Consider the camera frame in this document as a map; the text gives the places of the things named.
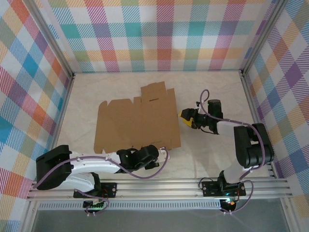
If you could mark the brown cardboard box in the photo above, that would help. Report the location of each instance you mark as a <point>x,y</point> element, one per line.
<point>137,125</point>

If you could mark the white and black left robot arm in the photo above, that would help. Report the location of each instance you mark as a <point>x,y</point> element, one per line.
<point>96,166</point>

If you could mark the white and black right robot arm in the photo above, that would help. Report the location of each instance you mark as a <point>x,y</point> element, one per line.
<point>248,145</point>

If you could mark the aluminium right side rail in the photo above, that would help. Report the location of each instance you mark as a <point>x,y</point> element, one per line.
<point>249,96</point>

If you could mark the aluminium mounting rail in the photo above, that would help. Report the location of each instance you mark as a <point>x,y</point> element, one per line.
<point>157,189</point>

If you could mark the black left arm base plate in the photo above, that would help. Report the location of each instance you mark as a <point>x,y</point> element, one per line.
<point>109,189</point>

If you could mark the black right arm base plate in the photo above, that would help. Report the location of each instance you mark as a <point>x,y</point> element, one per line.
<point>210,188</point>

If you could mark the aluminium right frame post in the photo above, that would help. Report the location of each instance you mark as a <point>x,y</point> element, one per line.
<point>262,36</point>

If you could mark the aluminium frame post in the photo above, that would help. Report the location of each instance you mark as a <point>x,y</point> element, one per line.
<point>262,36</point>
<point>49,36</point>

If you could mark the aluminium left side rail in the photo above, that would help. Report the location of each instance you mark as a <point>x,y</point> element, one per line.
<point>65,102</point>

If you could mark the aluminium left frame post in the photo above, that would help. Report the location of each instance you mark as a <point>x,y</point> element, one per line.
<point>49,36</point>

